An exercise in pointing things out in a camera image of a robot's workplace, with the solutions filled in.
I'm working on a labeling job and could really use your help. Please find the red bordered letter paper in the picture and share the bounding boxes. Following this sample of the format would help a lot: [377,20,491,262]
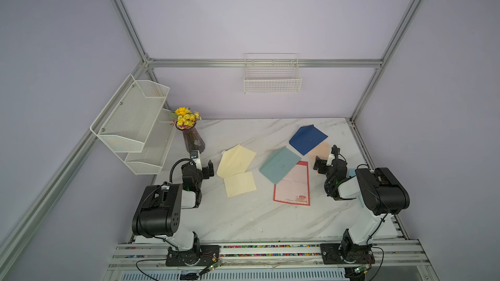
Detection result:
[273,161,311,206]

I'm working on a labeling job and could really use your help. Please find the teal envelope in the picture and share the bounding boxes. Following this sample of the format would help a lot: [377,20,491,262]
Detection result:
[259,147,301,185]

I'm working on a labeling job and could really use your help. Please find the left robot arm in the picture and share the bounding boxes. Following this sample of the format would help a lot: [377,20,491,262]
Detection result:
[132,150,214,254]

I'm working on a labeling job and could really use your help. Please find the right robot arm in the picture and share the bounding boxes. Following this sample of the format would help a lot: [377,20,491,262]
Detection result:
[313,146,410,264]

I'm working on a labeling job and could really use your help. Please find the cream envelope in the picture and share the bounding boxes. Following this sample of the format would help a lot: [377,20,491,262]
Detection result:
[217,144,257,178]

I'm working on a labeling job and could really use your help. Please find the dark blue envelope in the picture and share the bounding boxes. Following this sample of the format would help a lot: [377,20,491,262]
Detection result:
[289,125,328,156]

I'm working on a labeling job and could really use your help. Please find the dark glass vase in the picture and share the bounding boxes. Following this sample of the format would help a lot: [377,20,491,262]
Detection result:
[182,127,205,154]

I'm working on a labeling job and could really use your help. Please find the peach paper sheet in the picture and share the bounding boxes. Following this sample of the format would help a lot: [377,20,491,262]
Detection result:
[307,141,332,175]

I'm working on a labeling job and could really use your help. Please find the cream paper sheet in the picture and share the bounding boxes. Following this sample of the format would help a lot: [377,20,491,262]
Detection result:
[224,172,257,198]

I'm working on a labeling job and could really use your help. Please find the yellow flower bouquet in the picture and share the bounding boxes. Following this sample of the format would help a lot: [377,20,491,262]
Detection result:
[169,107,202,130]

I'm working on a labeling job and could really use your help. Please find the white mesh two-tier shelf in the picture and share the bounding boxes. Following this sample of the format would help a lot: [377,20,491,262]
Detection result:
[90,75,174,175]

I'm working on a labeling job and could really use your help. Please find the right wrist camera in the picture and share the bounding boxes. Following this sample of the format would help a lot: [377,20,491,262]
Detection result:
[326,154,335,166]

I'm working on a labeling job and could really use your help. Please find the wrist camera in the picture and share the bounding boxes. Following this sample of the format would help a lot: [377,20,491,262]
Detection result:
[190,154,202,170]
[326,154,335,166]

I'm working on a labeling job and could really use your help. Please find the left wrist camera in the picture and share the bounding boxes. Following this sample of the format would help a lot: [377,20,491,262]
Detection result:
[190,154,202,170]

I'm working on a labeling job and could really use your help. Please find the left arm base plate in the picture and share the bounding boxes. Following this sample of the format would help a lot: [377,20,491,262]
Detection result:
[165,245,220,267]

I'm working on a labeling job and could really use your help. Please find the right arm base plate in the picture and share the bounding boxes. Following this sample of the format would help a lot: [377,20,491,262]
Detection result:
[320,243,375,265]

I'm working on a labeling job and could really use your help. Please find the aluminium front rail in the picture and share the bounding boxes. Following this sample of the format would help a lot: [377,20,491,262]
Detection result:
[104,239,438,280]

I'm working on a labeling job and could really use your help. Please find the white wire wall basket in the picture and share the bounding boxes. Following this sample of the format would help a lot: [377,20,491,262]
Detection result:
[243,53,302,94]

